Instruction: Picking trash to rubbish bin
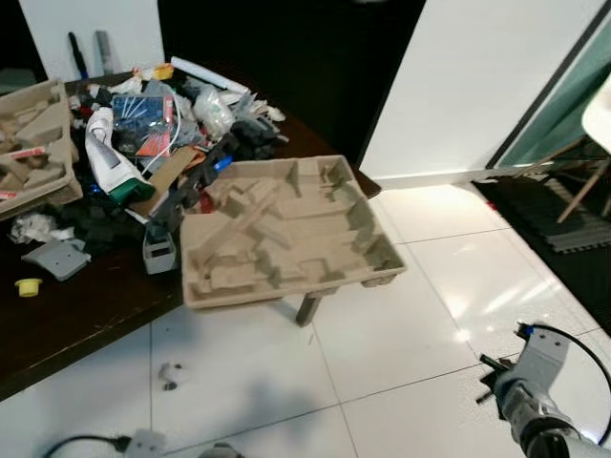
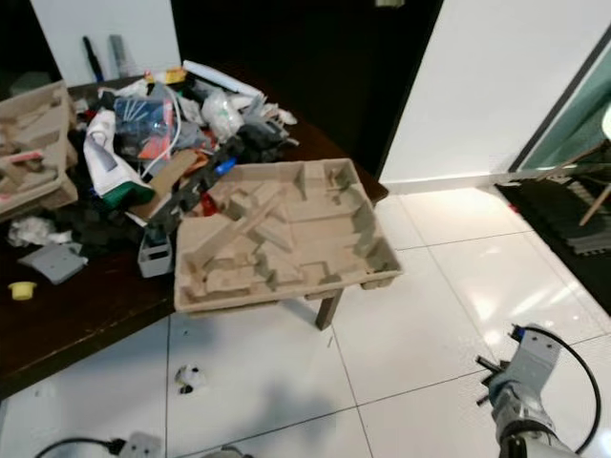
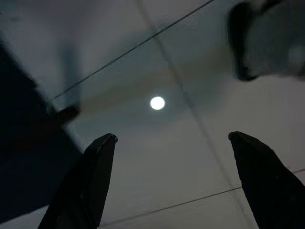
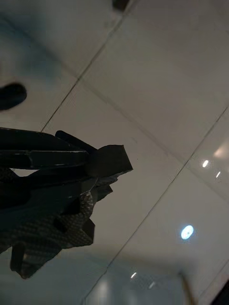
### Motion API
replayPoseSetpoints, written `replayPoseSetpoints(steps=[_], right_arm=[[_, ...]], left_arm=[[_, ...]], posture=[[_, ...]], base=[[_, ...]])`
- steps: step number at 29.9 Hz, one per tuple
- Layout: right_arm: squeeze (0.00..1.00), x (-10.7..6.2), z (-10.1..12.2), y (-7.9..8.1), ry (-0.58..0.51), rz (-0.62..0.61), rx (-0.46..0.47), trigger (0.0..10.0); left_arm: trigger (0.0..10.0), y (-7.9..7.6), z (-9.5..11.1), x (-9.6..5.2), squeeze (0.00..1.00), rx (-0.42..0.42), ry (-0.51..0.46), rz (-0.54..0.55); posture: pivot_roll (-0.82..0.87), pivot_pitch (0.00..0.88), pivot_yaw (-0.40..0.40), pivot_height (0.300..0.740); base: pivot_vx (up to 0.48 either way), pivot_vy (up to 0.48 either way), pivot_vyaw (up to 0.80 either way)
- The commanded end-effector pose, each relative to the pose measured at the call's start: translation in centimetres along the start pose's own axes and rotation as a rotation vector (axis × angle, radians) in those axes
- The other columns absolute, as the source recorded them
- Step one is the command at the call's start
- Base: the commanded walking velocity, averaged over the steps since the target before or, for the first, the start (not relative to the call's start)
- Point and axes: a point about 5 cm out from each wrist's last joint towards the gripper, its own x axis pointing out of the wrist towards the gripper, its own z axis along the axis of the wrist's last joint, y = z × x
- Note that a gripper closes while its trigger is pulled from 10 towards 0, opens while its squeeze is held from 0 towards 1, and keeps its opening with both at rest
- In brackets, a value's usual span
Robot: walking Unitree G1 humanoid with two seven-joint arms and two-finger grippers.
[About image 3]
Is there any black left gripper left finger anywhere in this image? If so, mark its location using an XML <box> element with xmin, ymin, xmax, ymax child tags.
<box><xmin>37</xmin><ymin>133</ymin><xmax>118</xmax><ymax>229</ymax></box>

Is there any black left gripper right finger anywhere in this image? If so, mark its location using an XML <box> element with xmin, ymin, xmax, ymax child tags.
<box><xmin>228</xmin><ymin>131</ymin><xmax>305</xmax><ymax>229</ymax></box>

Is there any dark furniture panel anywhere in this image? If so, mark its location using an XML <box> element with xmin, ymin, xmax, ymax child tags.
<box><xmin>0</xmin><ymin>39</ymin><xmax>83</xmax><ymax>224</ymax></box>

